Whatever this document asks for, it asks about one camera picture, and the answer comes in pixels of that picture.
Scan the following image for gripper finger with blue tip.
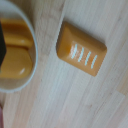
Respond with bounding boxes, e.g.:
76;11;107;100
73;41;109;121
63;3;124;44
0;19;8;68

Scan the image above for white small bowl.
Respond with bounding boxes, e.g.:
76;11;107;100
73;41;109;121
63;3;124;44
0;0;40;94

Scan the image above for yellow ridged block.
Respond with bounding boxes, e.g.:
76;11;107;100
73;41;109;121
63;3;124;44
55;20;108;78

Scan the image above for yellow food pieces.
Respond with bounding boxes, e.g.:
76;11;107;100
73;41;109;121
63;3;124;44
0;17;35;80

